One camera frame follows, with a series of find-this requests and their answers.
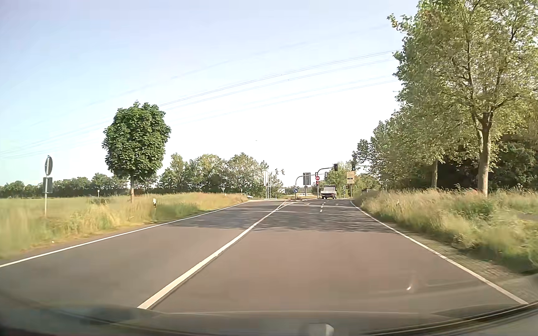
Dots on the tall grass verge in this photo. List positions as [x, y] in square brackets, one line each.
[474, 224]

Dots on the car's own bonnet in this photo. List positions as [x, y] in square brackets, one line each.
[269, 324]

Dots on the row of trees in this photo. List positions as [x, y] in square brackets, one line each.
[203, 175]

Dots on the white lorry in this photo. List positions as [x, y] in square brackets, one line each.
[328, 191]

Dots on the grass field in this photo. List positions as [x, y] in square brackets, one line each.
[26, 224]

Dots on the round red road sign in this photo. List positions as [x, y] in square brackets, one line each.
[317, 178]

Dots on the road sign seen from behind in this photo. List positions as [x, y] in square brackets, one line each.
[48, 179]

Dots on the rectangular road sign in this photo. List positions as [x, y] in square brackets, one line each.
[306, 179]

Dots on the large tree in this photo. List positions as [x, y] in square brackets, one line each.
[484, 84]

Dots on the yellow direction sign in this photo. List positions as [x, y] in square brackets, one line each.
[350, 178]

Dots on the wood of trees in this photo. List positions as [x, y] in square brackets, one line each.
[521, 158]

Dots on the round-crowned tree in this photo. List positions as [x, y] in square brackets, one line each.
[136, 140]

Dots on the grey asphalt road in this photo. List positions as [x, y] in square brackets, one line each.
[297, 261]

